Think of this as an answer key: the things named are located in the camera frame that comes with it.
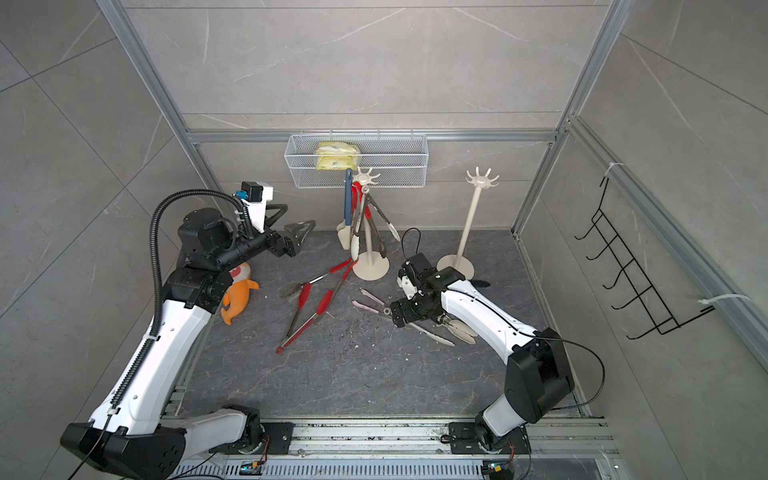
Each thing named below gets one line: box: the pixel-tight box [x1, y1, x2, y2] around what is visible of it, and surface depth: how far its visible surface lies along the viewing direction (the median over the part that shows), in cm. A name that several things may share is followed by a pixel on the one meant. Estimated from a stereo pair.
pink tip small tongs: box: [351, 288, 391, 315], surface depth 99 cm
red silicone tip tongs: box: [276, 283, 335, 355], surface depth 94 cm
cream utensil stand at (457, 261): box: [436, 167, 500, 281], surface depth 83 cm
